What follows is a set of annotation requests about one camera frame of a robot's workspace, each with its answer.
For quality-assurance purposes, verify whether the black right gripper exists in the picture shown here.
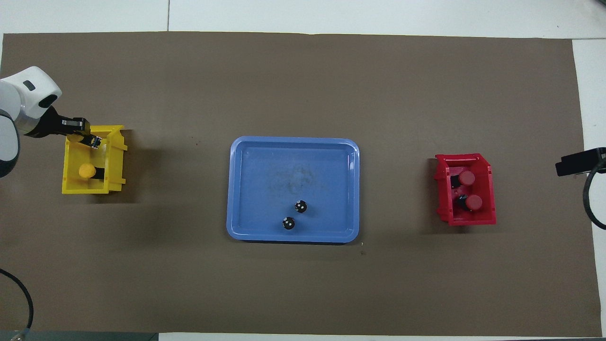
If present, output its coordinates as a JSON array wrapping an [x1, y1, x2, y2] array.
[[555, 147, 606, 177]]

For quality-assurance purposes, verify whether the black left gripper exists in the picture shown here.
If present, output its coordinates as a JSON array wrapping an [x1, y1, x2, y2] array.
[[24, 106, 93, 145]]

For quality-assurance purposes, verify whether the red push button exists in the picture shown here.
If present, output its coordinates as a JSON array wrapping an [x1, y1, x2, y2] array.
[[449, 170, 476, 187], [454, 194, 484, 212]]

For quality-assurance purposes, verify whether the yellow plastic bin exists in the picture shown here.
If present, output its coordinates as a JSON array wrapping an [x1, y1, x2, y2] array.
[[62, 125, 128, 195]]

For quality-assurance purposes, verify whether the red plastic bin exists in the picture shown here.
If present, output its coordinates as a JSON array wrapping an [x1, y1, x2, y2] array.
[[434, 153, 498, 226]]

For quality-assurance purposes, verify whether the blue plastic tray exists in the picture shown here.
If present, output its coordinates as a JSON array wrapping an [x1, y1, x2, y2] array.
[[226, 136, 360, 244]]

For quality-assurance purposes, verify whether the brown table mat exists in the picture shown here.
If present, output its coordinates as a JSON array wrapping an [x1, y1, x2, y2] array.
[[0, 31, 590, 336]]

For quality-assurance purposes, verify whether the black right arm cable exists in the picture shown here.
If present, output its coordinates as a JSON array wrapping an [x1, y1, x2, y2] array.
[[582, 160, 606, 231]]

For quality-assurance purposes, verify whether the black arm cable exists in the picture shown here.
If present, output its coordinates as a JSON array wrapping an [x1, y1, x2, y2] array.
[[582, 160, 606, 231], [0, 268, 35, 335]]

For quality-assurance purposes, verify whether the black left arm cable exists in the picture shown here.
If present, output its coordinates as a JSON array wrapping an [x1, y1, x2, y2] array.
[[0, 268, 35, 335]]

